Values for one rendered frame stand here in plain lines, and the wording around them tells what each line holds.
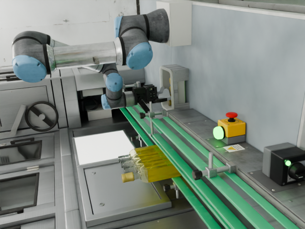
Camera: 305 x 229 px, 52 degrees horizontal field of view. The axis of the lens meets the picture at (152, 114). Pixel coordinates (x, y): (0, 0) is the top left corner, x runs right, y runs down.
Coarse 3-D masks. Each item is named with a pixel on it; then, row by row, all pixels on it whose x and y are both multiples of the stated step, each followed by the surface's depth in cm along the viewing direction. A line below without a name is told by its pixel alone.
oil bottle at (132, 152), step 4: (156, 144) 143; (136, 148) 141; (140, 148) 140; (144, 148) 140; (148, 148) 140; (152, 148) 140; (156, 148) 139; (132, 152) 137; (136, 152) 136; (140, 152) 137; (132, 156) 136
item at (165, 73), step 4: (160, 68) 160; (164, 68) 154; (160, 72) 162; (164, 72) 162; (168, 72) 162; (172, 72) 148; (160, 76) 162; (164, 76) 163; (168, 76) 163; (172, 76) 148; (160, 80) 163; (164, 80) 163; (168, 80) 164; (172, 80) 147; (160, 84) 164; (164, 84) 164; (168, 84) 164; (172, 84) 148; (168, 88) 165; (172, 88) 148; (172, 92) 149; (172, 96) 150; (172, 100) 150; (164, 104) 167; (172, 104) 151; (164, 108) 163; (168, 108) 161; (172, 108) 151
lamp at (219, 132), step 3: (219, 126) 108; (222, 126) 108; (213, 129) 109; (216, 129) 107; (219, 129) 106; (222, 129) 107; (213, 132) 109; (216, 132) 107; (219, 132) 106; (222, 132) 106; (225, 132) 106; (216, 135) 107; (219, 135) 106; (222, 135) 106; (225, 135) 107; (216, 138) 108; (219, 138) 107; (222, 138) 108
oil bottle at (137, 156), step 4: (144, 152) 135; (148, 152) 135; (152, 152) 135; (156, 152) 135; (160, 152) 134; (136, 156) 132; (140, 156) 132; (144, 156) 132; (148, 156) 132; (136, 160) 131
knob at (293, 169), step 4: (292, 164) 79; (296, 164) 78; (300, 164) 78; (292, 168) 78; (296, 168) 78; (300, 168) 77; (304, 168) 78; (288, 172) 79; (292, 172) 78; (296, 172) 77; (300, 172) 78; (304, 172) 78; (292, 176) 78; (296, 176) 77; (300, 176) 76; (304, 176) 77; (300, 180) 79
